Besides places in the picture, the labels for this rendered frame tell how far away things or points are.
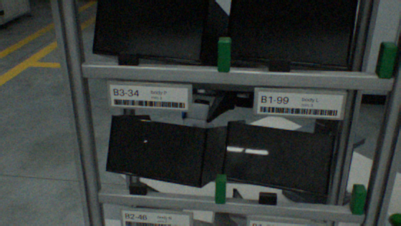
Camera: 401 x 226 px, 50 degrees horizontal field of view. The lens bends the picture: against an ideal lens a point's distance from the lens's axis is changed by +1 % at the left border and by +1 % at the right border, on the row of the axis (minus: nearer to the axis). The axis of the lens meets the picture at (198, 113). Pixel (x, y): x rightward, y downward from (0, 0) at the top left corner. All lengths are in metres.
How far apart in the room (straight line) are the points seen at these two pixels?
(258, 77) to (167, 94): 0.09
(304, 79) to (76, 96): 0.23
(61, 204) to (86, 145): 2.27
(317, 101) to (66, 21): 0.25
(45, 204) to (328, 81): 2.46
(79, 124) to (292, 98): 0.22
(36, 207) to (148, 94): 2.36
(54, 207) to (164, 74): 2.34
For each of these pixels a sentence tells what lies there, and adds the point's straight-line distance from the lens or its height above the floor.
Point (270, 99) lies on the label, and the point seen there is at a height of 1.44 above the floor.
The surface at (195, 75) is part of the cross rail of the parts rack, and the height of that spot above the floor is 1.47.
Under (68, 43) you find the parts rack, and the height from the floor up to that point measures 1.49.
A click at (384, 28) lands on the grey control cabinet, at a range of 3.89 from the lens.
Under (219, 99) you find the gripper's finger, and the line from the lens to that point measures 0.80.
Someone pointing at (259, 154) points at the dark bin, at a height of 1.34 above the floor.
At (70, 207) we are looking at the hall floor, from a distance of 2.71.
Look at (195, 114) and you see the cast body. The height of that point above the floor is 1.27.
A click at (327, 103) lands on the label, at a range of 0.43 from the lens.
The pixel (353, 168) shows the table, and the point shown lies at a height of 0.86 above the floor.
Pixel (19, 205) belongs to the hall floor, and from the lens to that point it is 2.82.
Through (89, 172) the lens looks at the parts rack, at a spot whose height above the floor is 1.34.
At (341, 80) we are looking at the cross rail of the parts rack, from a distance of 0.43.
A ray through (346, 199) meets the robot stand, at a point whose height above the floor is 0.88.
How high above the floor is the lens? 1.62
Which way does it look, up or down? 26 degrees down
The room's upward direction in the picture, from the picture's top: straight up
